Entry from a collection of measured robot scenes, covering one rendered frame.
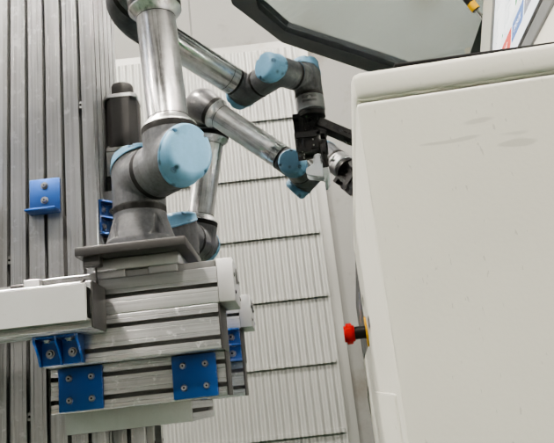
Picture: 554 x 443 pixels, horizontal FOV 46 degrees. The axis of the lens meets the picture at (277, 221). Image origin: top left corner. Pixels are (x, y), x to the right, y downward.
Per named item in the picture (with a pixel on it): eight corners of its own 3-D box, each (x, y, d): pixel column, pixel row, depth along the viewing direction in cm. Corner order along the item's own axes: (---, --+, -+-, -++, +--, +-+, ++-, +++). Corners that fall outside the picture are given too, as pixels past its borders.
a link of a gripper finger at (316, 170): (309, 192, 165) (304, 157, 168) (331, 188, 165) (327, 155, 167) (308, 188, 162) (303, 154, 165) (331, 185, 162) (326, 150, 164)
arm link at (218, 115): (187, 69, 198) (313, 150, 180) (201, 84, 208) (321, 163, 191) (165, 100, 198) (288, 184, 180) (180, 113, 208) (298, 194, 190)
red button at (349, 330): (346, 350, 113) (342, 320, 114) (369, 347, 113) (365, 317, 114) (346, 348, 108) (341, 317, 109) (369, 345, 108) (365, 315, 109)
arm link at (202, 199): (165, 257, 198) (189, 90, 209) (185, 265, 212) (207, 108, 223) (202, 259, 194) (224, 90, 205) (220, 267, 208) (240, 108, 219)
